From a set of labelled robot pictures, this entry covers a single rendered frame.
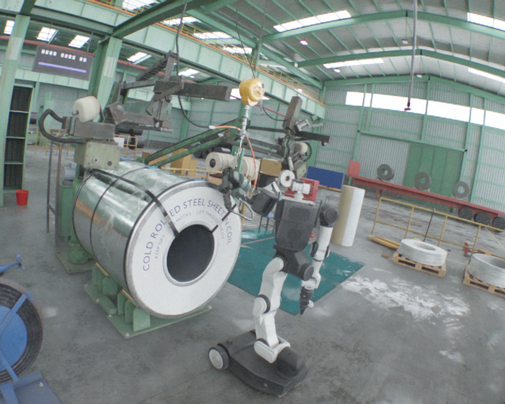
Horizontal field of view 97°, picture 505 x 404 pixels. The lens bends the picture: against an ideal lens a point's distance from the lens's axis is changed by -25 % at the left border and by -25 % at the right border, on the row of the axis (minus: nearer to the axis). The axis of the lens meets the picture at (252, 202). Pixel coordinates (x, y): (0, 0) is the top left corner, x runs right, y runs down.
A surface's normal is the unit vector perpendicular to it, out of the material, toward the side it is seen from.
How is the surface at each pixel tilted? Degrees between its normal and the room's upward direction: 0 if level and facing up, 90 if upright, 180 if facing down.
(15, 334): 90
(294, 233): 106
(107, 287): 90
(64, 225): 90
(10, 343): 90
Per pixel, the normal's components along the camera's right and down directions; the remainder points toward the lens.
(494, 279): -0.71, 0.00
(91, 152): 0.76, 0.22
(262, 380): -0.41, 0.08
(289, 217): -0.05, 0.16
